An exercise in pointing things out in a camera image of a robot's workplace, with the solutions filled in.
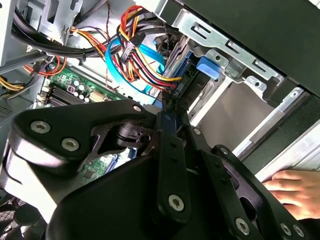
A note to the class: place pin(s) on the person's right hand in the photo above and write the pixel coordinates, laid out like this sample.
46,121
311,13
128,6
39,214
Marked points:
300,192

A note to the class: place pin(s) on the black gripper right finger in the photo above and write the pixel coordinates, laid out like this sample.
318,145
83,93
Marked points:
225,175

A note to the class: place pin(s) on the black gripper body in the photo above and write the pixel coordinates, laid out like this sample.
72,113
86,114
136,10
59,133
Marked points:
112,212

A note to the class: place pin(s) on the hard disk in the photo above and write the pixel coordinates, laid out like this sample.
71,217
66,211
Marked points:
208,67

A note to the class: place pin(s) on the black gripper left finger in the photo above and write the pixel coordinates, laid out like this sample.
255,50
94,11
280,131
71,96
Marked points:
75,117

